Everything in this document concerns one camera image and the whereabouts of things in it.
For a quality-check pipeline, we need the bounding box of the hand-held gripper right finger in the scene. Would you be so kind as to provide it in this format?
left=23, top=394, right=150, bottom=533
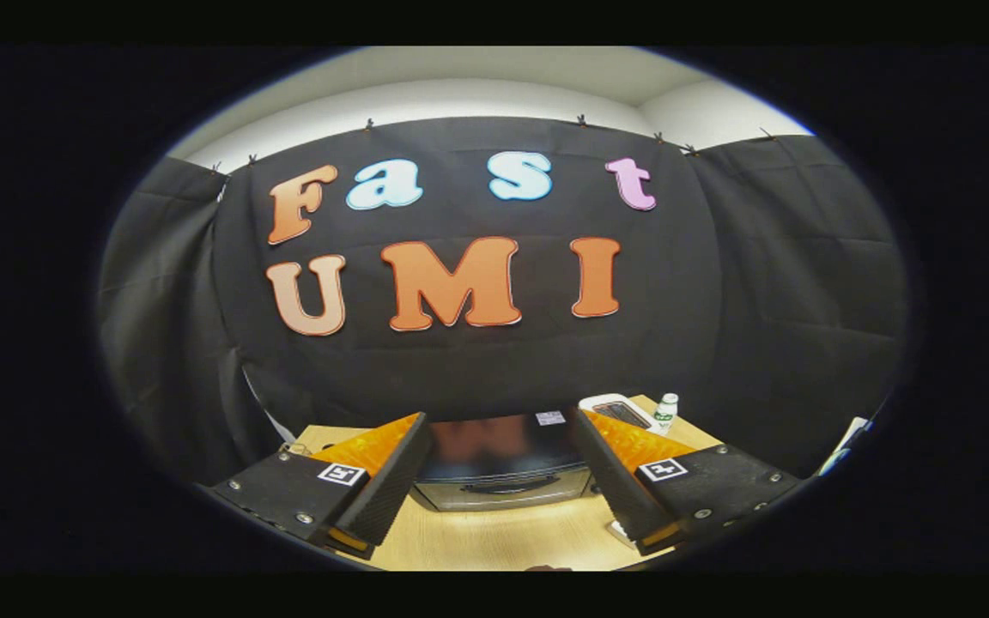
left=572, top=409, right=804, bottom=557

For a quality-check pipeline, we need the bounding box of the black toaster oven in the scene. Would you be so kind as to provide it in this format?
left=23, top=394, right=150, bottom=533
left=413, top=409, right=598, bottom=513

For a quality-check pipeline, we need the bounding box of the white pop-up toaster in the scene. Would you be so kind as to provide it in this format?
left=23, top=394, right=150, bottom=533
left=579, top=393, right=663, bottom=434

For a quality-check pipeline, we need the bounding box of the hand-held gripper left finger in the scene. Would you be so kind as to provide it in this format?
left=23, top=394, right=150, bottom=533
left=207, top=412, right=433, bottom=560

